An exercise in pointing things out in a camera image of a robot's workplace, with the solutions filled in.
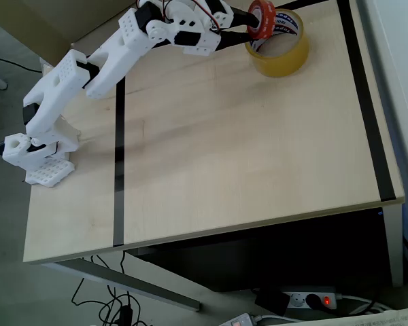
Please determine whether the red white servo cable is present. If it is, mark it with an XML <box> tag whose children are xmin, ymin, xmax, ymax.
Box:
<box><xmin>192</xmin><ymin>0</ymin><xmax>222</xmax><ymax>32</ymax></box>

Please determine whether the white power cable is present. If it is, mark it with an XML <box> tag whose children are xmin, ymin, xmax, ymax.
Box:
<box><xmin>336</xmin><ymin>293</ymin><xmax>392</xmax><ymax>315</ymax></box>

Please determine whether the red tape roll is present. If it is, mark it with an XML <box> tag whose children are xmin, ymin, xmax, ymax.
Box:
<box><xmin>247</xmin><ymin>0</ymin><xmax>277</xmax><ymax>40</ymax></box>

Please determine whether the thin black floor cable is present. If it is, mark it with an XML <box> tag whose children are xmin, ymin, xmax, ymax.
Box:
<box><xmin>71</xmin><ymin>251</ymin><xmax>142</xmax><ymax>326</ymax></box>

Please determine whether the black tape strip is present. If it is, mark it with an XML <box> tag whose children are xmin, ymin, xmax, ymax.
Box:
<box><xmin>285</xmin><ymin>0</ymin><xmax>330</xmax><ymax>11</ymax></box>
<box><xmin>336</xmin><ymin>0</ymin><xmax>398</xmax><ymax>202</ymax></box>
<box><xmin>112</xmin><ymin>77</ymin><xmax>129</xmax><ymax>248</ymax></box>

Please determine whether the yellow packing tape roll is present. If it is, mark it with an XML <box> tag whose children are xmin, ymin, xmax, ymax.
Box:
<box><xmin>243</xmin><ymin>8</ymin><xmax>310</xmax><ymax>78</ymax></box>

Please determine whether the black round plug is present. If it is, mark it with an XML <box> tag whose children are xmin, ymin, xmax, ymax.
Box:
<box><xmin>305</xmin><ymin>293</ymin><xmax>322</xmax><ymax>310</ymax></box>

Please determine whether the black power adapter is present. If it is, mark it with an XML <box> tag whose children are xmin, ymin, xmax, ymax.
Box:
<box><xmin>254</xmin><ymin>288</ymin><xmax>291</xmax><ymax>316</ymax></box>

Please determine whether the grey metal table frame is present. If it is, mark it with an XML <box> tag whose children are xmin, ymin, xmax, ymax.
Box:
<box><xmin>44</xmin><ymin>203</ymin><xmax>405</xmax><ymax>312</ymax></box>

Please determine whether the brown cardboard box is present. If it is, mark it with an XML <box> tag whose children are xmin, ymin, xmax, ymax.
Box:
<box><xmin>0</xmin><ymin>0</ymin><xmax>140</xmax><ymax>71</ymax></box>

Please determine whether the printed paper sheet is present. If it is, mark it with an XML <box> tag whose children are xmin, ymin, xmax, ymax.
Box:
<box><xmin>271</xmin><ymin>305</ymin><xmax>408</xmax><ymax>326</ymax></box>

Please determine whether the grey power strip red switch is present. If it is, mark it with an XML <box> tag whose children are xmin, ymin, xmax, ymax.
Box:
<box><xmin>219</xmin><ymin>312</ymin><xmax>256</xmax><ymax>326</ymax></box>

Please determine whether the white power strip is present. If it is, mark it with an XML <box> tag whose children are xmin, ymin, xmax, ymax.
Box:
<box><xmin>280</xmin><ymin>287</ymin><xmax>343</xmax><ymax>310</ymax></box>

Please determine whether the black inline cable box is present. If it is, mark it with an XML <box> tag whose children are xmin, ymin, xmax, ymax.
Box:
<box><xmin>118</xmin><ymin>305</ymin><xmax>133</xmax><ymax>326</ymax></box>

